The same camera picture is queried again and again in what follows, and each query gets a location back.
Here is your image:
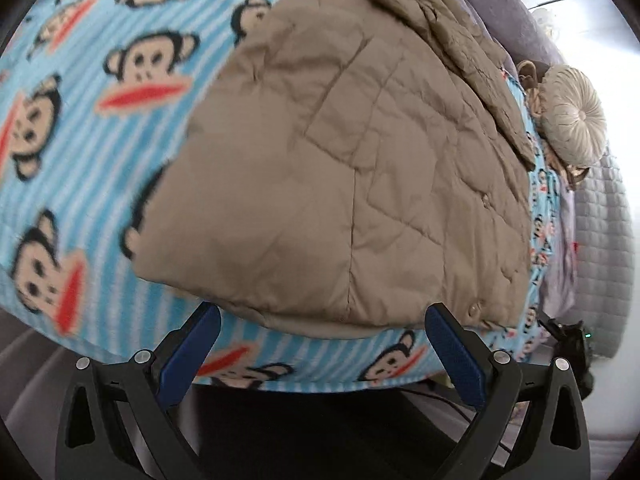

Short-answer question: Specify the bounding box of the tan puffer jacket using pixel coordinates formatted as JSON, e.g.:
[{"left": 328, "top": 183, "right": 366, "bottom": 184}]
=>
[{"left": 132, "top": 0, "right": 535, "bottom": 337}]

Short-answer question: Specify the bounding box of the purple fleece blanket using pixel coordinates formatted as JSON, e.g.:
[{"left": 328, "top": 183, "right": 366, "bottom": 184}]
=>
[{"left": 466, "top": 0, "right": 564, "bottom": 67}]

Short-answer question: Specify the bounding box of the blue monkey print blanket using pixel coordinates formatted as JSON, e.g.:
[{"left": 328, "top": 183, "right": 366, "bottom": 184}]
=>
[{"left": 1, "top": 0, "right": 559, "bottom": 392}]

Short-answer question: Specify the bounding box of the round beige pleated cushion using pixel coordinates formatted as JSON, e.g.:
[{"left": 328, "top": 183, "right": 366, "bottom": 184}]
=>
[{"left": 539, "top": 65, "right": 606, "bottom": 168}]

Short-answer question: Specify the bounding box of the grey quilted bed cover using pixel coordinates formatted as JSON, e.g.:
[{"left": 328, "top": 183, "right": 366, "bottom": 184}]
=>
[{"left": 541, "top": 152, "right": 637, "bottom": 361}]

